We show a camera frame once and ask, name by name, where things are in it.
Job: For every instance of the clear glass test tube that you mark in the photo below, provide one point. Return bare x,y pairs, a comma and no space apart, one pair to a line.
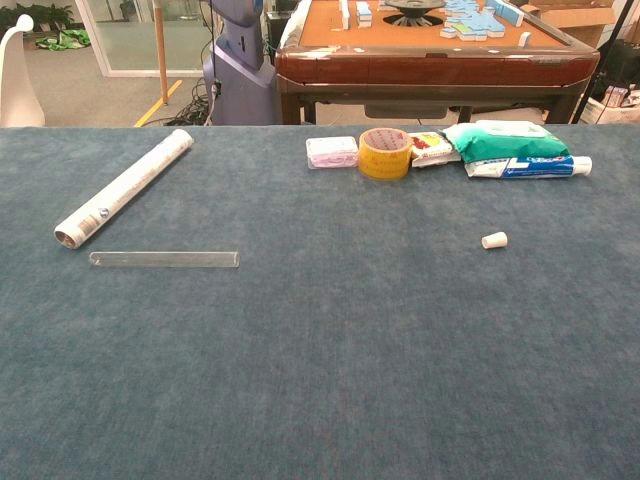
165,259

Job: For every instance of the small white cap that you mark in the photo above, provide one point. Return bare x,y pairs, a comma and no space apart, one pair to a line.
495,240

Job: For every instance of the rolled white paper tube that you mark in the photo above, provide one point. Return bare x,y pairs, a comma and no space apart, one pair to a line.
125,187

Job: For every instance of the blue white toothpaste tube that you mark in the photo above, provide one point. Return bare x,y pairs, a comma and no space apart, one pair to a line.
540,167

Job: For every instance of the white pink plastic box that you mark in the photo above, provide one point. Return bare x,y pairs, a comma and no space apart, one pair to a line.
331,152

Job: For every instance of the yellow packing tape roll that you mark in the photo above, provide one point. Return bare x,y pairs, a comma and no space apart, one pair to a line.
385,166

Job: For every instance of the blue felt table mat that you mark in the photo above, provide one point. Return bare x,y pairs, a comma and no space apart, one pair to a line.
320,350

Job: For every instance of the red yellow snack packet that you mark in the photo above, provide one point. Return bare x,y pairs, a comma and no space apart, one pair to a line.
431,150

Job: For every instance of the green wet wipes pack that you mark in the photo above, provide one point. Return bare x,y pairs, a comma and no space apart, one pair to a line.
495,145

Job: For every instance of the brown mahjong table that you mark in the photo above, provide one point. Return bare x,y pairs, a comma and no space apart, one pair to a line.
425,65

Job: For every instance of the wooden pole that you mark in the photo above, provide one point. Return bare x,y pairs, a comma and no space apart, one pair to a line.
161,60

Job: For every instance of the black round table hub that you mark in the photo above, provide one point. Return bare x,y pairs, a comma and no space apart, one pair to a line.
412,12

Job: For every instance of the blue mahjong tile pile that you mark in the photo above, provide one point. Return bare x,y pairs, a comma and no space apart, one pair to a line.
470,22

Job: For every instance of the white upright mahjong tile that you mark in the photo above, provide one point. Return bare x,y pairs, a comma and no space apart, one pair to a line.
524,40

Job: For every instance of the white box of items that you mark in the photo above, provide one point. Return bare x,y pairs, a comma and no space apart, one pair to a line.
615,107

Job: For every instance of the green bag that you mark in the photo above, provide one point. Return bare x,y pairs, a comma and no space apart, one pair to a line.
65,40

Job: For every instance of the black tripod stand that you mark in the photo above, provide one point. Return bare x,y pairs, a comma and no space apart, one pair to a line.
600,65

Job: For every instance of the white chair wooden legs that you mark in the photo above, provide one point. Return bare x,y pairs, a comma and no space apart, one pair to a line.
15,90

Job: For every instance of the brown cardboard box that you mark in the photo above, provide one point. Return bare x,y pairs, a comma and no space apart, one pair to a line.
585,25

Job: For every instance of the green potted plants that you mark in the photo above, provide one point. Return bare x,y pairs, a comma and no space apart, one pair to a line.
45,12

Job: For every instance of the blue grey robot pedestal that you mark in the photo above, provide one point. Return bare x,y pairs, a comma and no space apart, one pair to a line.
240,90

